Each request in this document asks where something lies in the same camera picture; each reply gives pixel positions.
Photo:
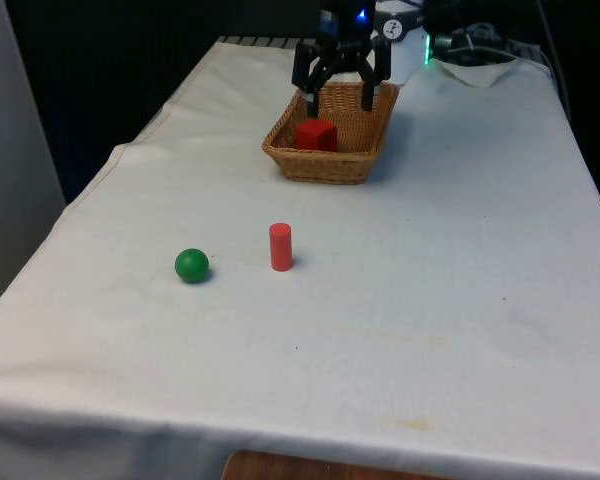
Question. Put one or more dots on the wicker basket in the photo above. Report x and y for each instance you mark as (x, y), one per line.
(325, 167)

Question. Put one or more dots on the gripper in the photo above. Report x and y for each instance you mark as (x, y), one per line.
(347, 22)

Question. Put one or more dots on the red cylinder block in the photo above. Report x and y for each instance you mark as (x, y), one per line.
(281, 247)

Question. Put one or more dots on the red cube block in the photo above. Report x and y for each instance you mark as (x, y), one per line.
(316, 136)

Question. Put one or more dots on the green ball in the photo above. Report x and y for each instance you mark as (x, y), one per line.
(191, 266)

